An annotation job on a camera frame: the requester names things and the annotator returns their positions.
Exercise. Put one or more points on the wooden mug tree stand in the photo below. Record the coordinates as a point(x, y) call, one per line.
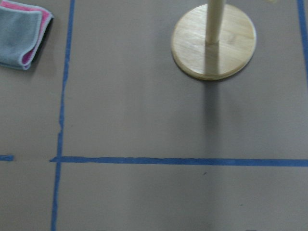
point(213, 41)

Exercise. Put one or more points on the folded grey pink cloth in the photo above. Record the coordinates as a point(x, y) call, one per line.
point(22, 28)

